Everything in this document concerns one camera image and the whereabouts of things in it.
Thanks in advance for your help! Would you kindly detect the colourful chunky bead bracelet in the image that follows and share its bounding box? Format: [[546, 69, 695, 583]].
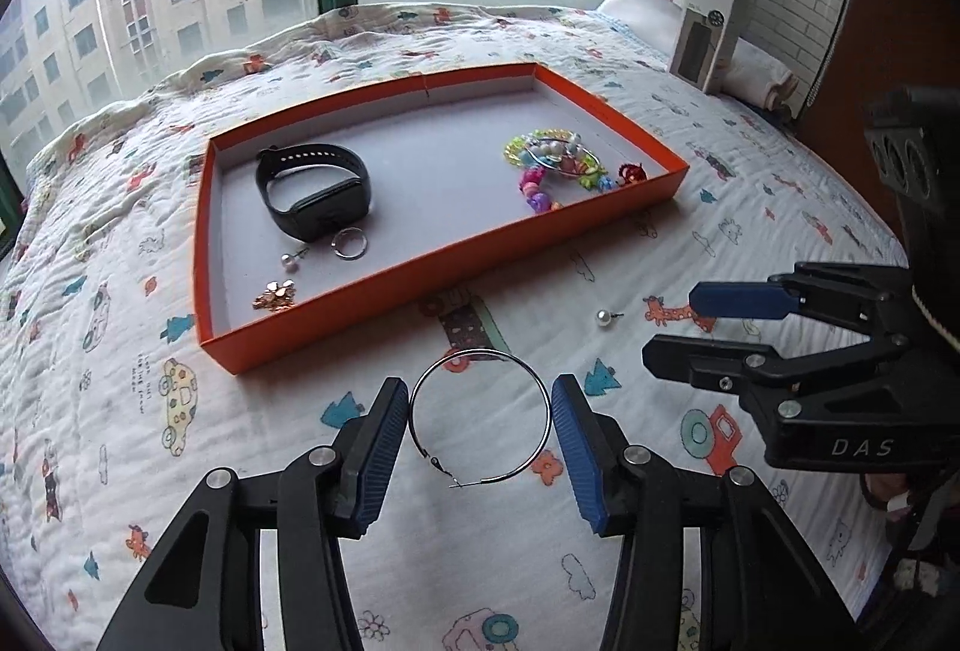
[[516, 166, 565, 215]]

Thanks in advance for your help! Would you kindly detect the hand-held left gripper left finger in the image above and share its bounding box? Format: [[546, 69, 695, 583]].
[[97, 377, 411, 651]]

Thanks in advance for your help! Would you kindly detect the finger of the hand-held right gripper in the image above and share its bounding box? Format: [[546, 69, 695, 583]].
[[643, 332, 908, 423], [690, 261, 912, 337]]

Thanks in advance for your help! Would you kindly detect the printed white blanket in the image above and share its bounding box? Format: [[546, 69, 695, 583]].
[[0, 2, 912, 651]]

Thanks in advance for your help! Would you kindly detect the red charm bracelet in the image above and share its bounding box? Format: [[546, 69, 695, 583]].
[[577, 160, 646, 193]]

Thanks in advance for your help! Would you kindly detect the large silver hoop earring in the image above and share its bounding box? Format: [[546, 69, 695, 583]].
[[409, 349, 554, 488], [525, 135, 601, 178]]

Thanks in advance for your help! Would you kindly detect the black smart watch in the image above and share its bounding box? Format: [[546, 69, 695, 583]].
[[255, 143, 371, 243]]

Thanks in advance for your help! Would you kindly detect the orange cardboard tray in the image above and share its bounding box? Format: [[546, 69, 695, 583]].
[[193, 62, 689, 376]]

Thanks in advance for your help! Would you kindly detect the silver ring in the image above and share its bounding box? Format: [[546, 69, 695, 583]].
[[332, 227, 370, 262]]

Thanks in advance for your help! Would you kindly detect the gold flower earring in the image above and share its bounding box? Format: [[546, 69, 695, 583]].
[[253, 278, 297, 312]]

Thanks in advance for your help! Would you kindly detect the grey and white package box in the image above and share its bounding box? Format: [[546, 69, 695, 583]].
[[667, 0, 751, 93]]

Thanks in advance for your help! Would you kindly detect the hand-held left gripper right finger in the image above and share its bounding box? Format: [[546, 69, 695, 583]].
[[550, 375, 863, 651]]

